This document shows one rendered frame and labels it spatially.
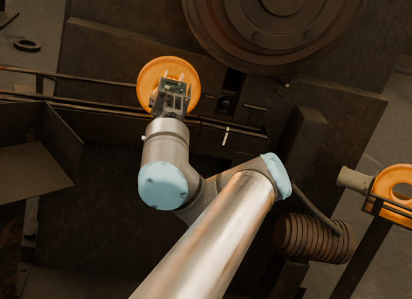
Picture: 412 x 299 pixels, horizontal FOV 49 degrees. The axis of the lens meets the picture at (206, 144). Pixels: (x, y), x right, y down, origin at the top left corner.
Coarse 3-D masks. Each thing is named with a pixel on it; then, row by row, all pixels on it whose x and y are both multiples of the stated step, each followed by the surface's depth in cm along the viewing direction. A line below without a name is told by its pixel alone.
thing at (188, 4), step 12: (180, 0) 109; (192, 0) 110; (360, 0) 113; (192, 12) 111; (360, 12) 114; (192, 24) 112; (348, 24) 116; (204, 36) 114; (336, 36) 117; (204, 48) 116; (216, 48) 116; (324, 48) 118; (228, 60) 118; (240, 60) 118; (300, 60) 119; (312, 60) 119; (252, 72) 120; (264, 72) 120; (276, 72) 120; (288, 72) 121
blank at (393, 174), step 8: (392, 168) 123; (400, 168) 122; (408, 168) 121; (384, 176) 124; (392, 176) 123; (400, 176) 123; (408, 176) 122; (376, 184) 126; (384, 184) 125; (392, 184) 124; (376, 192) 127; (384, 192) 126; (400, 200) 127; (408, 200) 126; (400, 208) 125; (392, 216) 127; (400, 216) 126
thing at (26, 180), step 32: (0, 128) 106; (32, 128) 112; (64, 128) 104; (0, 160) 105; (32, 160) 107; (64, 160) 105; (0, 192) 96; (32, 192) 98; (0, 224) 104; (0, 256) 109; (0, 288) 114
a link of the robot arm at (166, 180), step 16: (144, 144) 89; (160, 144) 85; (176, 144) 86; (144, 160) 85; (160, 160) 82; (176, 160) 83; (144, 176) 81; (160, 176) 80; (176, 176) 81; (192, 176) 85; (144, 192) 82; (160, 192) 82; (176, 192) 82; (192, 192) 85; (160, 208) 85
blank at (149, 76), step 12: (156, 60) 107; (168, 60) 106; (180, 60) 107; (144, 72) 107; (156, 72) 107; (168, 72) 107; (180, 72) 108; (192, 72) 108; (144, 84) 108; (156, 84) 109; (192, 84) 109; (144, 96) 110; (192, 96) 111; (144, 108) 111; (192, 108) 112
